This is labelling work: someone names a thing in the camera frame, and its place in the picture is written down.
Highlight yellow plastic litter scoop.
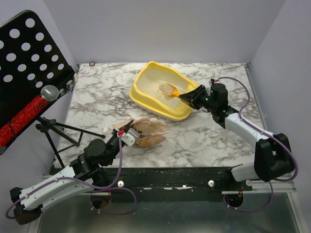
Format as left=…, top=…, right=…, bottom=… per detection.
left=159, top=83, right=181, bottom=98

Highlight pink cat litter bag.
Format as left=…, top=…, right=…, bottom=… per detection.
left=112, top=117, right=171, bottom=148

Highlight yellow plastic litter box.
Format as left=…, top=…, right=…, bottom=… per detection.
left=129, top=61, right=198, bottom=121

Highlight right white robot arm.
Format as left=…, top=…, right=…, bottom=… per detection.
left=178, top=83, right=295, bottom=190

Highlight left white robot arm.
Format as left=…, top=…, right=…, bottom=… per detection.
left=5, top=120, right=138, bottom=225

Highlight beige tofu litter pellets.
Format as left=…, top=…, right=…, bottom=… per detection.
left=146, top=83, right=174, bottom=101

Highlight black tripod stand legs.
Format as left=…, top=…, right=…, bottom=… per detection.
left=35, top=116, right=105, bottom=168

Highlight red glitter microphone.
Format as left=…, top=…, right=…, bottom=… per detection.
left=0, top=85, right=59, bottom=148

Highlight black perforated music stand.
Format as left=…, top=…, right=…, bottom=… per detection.
left=0, top=10, right=77, bottom=153

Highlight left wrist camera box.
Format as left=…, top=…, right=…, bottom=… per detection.
left=118, top=128, right=139, bottom=146

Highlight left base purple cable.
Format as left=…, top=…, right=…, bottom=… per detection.
left=91, top=185, right=138, bottom=214

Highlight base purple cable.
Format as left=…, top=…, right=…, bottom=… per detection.
left=223, top=181, right=274, bottom=212
left=91, top=185, right=138, bottom=214

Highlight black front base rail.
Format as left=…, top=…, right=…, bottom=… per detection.
left=111, top=167, right=252, bottom=203

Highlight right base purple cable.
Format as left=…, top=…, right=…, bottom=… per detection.
left=223, top=181, right=274, bottom=212

